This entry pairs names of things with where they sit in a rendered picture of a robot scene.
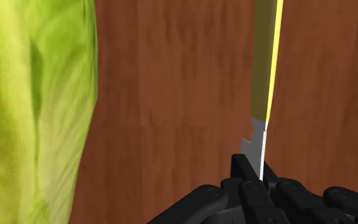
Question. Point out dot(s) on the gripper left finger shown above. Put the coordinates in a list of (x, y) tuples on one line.
[(247, 192)]

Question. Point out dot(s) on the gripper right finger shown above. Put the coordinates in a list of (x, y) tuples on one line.
[(309, 201)]

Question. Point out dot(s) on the green lettuce head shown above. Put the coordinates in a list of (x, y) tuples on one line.
[(33, 111)]

